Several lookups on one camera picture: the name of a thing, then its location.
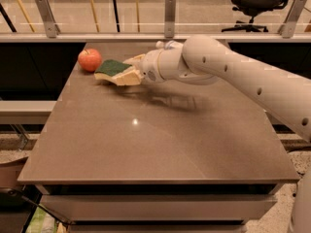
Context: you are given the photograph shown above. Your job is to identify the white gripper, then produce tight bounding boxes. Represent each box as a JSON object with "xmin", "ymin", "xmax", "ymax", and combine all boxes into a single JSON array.
[{"xmin": 113, "ymin": 50, "xmax": 162, "ymax": 85}]

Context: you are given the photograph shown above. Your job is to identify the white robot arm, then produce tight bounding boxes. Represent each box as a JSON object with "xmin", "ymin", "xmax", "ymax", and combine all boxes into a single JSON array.
[{"xmin": 113, "ymin": 35, "xmax": 311, "ymax": 142}]

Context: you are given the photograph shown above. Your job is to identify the clear plastic water bottle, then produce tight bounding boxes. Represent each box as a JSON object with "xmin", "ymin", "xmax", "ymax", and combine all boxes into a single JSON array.
[{"xmin": 155, "ymin": 41, "xmax": 183, "ymax": 50}]

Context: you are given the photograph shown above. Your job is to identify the red apple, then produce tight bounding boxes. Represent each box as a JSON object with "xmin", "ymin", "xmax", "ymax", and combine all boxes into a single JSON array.
[{"xmin": 78, "ymin": 49, "xmax": 102, "ymax": 72}]

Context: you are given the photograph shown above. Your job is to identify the glass railing with metal posts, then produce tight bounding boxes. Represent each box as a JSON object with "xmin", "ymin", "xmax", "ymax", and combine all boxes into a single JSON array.
[{"xmin": 0, "ymin": 0, "xmax": 311, "ymax": 38}]

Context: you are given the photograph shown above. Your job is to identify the green white package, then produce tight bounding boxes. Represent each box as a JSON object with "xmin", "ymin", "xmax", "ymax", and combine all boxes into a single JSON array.
[{"xmin": 25, "ymin": 208, "xmax": 56, "ymax": 233}]

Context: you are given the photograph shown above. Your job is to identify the green and yellow sponge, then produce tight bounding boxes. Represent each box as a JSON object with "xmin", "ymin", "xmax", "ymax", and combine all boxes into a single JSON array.
[{"xmin": 94, "ymin": 59, "xmax": 130, "ymax": 83}]

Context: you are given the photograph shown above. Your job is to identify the grey table drawer base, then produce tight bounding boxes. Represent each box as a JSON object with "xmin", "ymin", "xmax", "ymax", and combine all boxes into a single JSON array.
[{"xmin": 41, "ymin": 193, "xmax": 276, "ymax": 233}]

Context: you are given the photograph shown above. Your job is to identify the black office chair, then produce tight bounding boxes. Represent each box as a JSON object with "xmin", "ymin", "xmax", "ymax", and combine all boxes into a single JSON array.
[{"xmin": 223, "ymin": 0, "xmax": 289, "ymax": 32}]

